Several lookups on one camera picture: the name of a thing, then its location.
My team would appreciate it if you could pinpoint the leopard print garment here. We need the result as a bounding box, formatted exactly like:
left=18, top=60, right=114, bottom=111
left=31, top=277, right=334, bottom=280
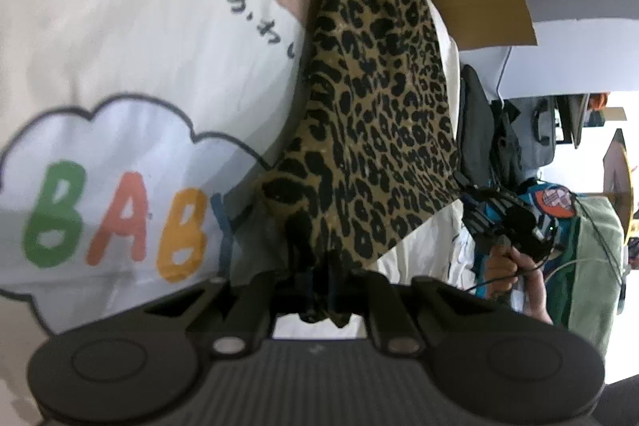
left=259, top=0, right=464, bottom=330

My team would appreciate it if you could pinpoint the folded black clothes stack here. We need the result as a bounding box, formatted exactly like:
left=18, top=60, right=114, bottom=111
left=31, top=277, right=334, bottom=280
left=457, top=65, right=524, bottom=191

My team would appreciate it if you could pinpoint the person right hand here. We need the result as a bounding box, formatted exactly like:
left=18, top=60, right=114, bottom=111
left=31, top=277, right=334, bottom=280
left=485, top=244, right=546, bottom=306

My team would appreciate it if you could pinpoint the teal patterned bag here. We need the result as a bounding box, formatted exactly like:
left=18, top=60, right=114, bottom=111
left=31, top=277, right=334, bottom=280
left=461, top=179, right=578, bottom=325

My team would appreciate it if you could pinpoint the cream bear print blanket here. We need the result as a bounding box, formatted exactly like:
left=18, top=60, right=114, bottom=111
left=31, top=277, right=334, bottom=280
left=0, top=0, right=481, bottom=426

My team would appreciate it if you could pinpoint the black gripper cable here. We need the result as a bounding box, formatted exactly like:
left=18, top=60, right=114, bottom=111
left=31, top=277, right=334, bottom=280
left=461, top=200, right=628, bottom=302

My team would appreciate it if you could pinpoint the white charging cable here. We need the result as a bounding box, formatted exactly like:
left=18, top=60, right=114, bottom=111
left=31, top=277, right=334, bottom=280
left=490, top=45, right=516, bottom=103

